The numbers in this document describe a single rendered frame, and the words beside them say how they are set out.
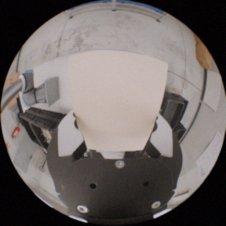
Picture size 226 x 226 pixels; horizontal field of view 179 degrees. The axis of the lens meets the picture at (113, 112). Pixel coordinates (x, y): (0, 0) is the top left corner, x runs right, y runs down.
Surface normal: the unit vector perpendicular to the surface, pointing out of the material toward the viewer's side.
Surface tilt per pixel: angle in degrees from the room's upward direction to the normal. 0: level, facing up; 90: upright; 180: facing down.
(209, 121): 90
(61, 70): 0
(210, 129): 90
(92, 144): 0
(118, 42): 0
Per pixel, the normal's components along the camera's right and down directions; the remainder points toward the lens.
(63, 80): 0.00, 0.50
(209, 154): -1.00, -0.07
